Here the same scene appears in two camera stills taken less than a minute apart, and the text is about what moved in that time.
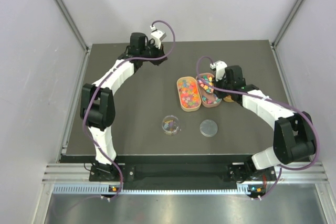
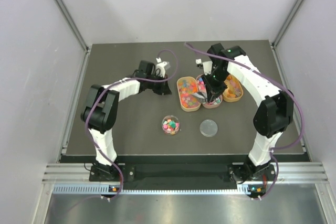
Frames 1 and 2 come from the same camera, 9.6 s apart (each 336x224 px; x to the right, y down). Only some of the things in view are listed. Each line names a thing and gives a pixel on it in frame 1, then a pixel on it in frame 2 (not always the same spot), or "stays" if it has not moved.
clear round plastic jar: [170, 125] stays
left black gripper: [156, 55] → [161, 86]
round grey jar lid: [208, 128] stays
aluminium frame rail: [291, 172] stays
